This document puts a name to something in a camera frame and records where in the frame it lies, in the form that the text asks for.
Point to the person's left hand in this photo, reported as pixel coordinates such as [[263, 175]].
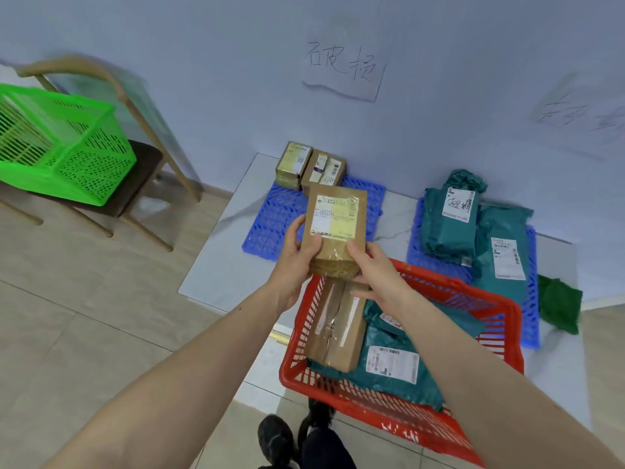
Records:
[[290, 273]]

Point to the person's right hand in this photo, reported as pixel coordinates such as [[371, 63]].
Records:
[[383, 283]]

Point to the blue plastic pallet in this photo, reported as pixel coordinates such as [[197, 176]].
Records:
[[273, 229], [531, 312]]

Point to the small cardboard box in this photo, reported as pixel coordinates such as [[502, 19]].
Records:
[[337, 253]]

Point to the large taped cardboard box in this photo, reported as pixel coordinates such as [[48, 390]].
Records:
[[351, 346]]

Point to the handwritten label teal mailer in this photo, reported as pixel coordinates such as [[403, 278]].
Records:
[[444, 234]]

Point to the taped brown cardboard box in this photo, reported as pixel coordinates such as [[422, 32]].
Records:
[[312, 183]]

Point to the yellow label cardboard box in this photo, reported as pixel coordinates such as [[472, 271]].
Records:
[[285, 178]]

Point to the red plastic basket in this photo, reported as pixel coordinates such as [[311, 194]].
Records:
[[512, 312]]

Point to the long teal mailer bag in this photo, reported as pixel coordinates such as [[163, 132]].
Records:
[[503, 224]]

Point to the person's left forearm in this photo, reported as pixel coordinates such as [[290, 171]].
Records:
[[171, 395]]

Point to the person's right forearm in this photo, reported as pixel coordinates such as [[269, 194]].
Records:
[[488, 385]]

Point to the person's black right shoe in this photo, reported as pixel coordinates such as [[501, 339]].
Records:
[[320, 412]]

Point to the person's black shoe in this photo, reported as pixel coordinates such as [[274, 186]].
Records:
[[276, 442], [320, 412]]

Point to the person's black left shoe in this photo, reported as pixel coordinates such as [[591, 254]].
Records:
[[276, 442]]

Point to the person's right leg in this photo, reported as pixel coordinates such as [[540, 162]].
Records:
[[327, 451]]

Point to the green plastic basket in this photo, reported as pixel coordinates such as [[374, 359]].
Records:
[[49, 185]]

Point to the small wooden stick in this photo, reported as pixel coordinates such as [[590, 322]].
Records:
[[281, 338]]

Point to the wooden chair dark seat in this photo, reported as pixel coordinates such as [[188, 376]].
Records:
[[136, 180]]

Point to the green cloth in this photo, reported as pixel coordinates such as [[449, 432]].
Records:
[[561, 305]]

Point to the torn-edge paper wall sign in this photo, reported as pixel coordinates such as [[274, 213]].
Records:
[[342, 82]]

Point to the straight-edge paper wall sign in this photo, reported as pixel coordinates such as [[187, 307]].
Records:
[[586, 136]]

